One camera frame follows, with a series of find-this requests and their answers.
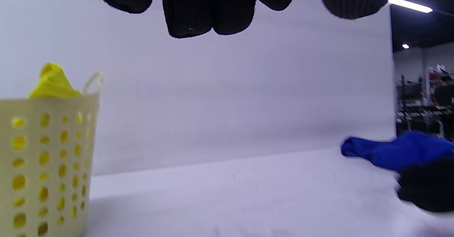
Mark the yellow perforated plastic basket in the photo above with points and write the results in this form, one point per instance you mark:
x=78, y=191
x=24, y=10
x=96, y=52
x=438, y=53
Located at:
x=53, y=104

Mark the blue t-shirt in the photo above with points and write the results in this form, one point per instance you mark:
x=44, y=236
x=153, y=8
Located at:
x=400, y=152

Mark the person's right hand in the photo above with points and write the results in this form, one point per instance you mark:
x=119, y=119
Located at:
x=425, y=187

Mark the long ceiling light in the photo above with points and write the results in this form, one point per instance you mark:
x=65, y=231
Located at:
x=409, y=4

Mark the yellow t-shirt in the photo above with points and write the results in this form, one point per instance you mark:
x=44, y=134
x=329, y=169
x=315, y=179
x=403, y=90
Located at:
x=53, y=84

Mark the person's left hand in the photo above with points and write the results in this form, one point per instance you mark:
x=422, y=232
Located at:
x=209, y=6

